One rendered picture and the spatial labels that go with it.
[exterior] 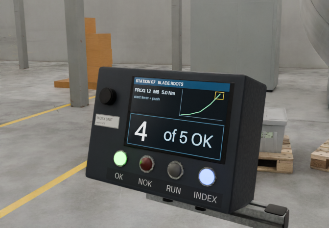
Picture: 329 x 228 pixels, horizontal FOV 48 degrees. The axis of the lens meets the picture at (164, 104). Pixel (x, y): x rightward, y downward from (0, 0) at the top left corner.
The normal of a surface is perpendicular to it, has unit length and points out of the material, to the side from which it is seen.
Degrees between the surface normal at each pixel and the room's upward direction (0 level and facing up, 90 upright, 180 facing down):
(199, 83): 75
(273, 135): 95
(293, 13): 90
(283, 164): 90
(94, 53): 90
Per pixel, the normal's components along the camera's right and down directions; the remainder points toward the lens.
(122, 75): -0.51, -0.08
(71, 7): -0.37, 0.18
